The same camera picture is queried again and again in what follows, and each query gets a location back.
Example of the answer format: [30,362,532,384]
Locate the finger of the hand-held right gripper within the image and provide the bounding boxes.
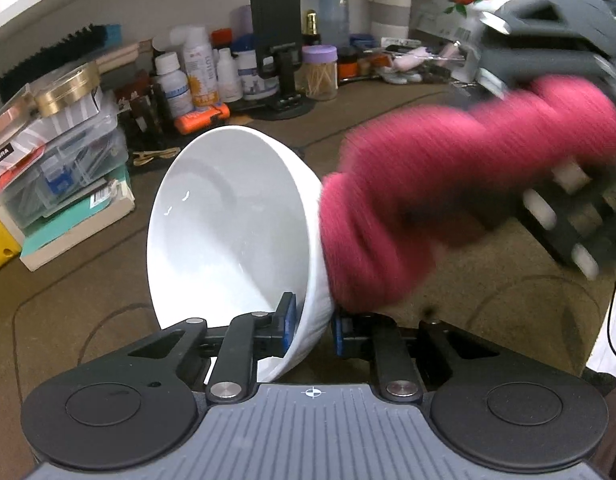
[475,0,616,100]
[518,157,616,281]

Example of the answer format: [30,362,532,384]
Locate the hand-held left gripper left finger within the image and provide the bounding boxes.
[129,291,299,404]

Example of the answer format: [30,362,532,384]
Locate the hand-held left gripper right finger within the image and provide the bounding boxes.
[332,314,494,402]

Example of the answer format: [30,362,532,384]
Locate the white bowl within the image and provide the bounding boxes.
[146,127,336,383]

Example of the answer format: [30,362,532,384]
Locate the red fluffy cloth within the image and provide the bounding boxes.
[319,76,616,313]

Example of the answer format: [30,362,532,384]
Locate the white box red flower print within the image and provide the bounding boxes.
[410,0,514,61]

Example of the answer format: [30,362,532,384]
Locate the pink tube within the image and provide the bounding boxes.
[392,46,434,73]

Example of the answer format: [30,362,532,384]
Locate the white grey thermos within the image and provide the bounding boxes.
[370,0,413,41]

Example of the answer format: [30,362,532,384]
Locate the blue glass bottle gold cap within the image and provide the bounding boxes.
[320,0,351,51]

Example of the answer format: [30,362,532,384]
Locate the purple lid toothpick jar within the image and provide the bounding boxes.
[302,45,339,101]

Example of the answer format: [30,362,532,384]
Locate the gold clip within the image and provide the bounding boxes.
[132,146,181,166]

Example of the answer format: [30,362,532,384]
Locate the black phone stand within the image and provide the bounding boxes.
[248,42,316,121]

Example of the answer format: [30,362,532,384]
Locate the orange packet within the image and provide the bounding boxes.
[174,104,231,135]

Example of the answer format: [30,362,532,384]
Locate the dark bottle gold cap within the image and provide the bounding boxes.
[303,10,323,46]

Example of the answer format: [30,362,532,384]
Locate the white jar printed label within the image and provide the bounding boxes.
[236,49,281,102]

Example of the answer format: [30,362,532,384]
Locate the small white bottle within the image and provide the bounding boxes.
[215,47,244,103]

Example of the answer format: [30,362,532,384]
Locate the white bottle blue label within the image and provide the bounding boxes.
[154,52,195,118]

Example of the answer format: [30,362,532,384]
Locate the clear plastic organizer box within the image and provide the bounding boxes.
[0,105,129,231]

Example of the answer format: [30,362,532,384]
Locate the yellow box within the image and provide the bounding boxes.
[0,205,23,278]

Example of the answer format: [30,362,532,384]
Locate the gold round tin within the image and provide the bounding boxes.
[34,62,101,118]

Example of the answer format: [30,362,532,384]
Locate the copper coloured box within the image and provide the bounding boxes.
[0,92,39,148]

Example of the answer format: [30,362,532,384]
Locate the black bristle brush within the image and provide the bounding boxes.
[0,23,123,103]

